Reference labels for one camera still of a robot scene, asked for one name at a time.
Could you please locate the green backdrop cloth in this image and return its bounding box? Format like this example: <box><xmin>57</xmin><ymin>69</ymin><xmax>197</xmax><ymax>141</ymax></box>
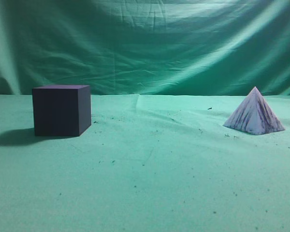
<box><xmin>0</xmin><ymin>0</ymin><xmax>290</xmax><ymax>96</ymax></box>

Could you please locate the white purple streaked square pyramid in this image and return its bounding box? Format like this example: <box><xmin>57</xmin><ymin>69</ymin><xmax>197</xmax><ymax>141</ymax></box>
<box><xmin>223</xmin><ymin>87</ymin><xmax>285</xmax><ymax>135</ymax></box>

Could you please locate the green table cloth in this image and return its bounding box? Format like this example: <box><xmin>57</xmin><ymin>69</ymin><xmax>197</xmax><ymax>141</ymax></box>
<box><xmin>0</xmin><ymin>95</ymin><xmax>290</xmax><ymax>232</ymax></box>

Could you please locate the dark purple cube block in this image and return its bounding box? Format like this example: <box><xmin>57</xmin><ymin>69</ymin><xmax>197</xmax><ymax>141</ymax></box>
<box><xmin>32</xmin><ymin>85</ymin><xmax>91</xmax><ymax>137</ymax></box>

